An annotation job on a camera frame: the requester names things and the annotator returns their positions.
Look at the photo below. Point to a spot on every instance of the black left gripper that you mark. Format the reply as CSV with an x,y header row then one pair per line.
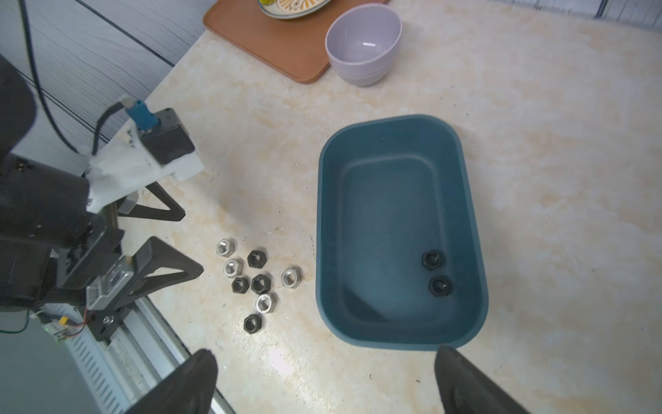
x,y
98,264

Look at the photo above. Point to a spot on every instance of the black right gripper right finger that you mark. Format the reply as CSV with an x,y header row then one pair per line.
x,y
464,388

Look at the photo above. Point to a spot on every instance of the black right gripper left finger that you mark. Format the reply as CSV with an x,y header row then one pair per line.
x,y
188,389

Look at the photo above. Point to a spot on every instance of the black hex nut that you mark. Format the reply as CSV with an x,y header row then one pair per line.
x,y
261,284
440,286
240,285
257,258
433,259
252,323

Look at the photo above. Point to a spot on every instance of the teal plastic storage box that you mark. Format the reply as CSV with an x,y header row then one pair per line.
x,y
388,191

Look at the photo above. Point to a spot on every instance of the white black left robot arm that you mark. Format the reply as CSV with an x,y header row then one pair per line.
x,y
60,241

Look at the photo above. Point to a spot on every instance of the silver hex nut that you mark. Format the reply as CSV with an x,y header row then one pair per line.
x,y
266,303
225,247
291,277
233,268

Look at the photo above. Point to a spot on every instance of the brown rectangular mat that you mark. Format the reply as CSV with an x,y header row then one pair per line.
x,y
295,48

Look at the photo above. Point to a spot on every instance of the patterned round plate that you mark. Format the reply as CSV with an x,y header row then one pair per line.
x,y
292,9

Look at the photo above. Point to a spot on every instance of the lilac plastic bowl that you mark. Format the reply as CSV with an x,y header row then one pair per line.
x,y
362,44

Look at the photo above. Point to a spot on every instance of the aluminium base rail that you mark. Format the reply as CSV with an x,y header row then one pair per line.
x,y
141,354

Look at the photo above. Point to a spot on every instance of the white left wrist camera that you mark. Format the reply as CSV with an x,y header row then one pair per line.
x,y
158,145

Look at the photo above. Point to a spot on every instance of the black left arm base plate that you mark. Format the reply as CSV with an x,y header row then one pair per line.
x,y
103,324

